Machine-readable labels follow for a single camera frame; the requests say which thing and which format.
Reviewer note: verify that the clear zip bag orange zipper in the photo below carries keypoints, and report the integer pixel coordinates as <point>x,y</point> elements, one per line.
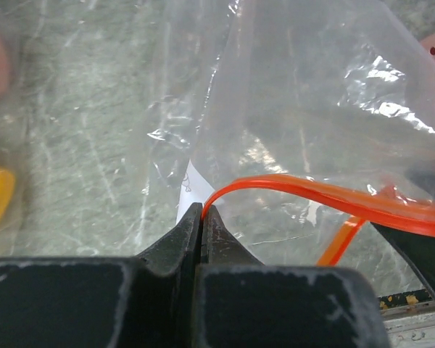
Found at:
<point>13,131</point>

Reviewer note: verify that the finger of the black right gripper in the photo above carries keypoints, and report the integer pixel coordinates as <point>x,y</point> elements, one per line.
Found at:
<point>417,251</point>

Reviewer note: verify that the aluminium rail frame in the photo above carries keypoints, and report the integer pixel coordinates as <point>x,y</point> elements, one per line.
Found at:
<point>409,318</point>

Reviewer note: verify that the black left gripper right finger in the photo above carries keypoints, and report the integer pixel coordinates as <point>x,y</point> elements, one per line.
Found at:
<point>239,302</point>

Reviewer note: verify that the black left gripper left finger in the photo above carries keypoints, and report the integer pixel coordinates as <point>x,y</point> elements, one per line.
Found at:
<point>138,301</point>

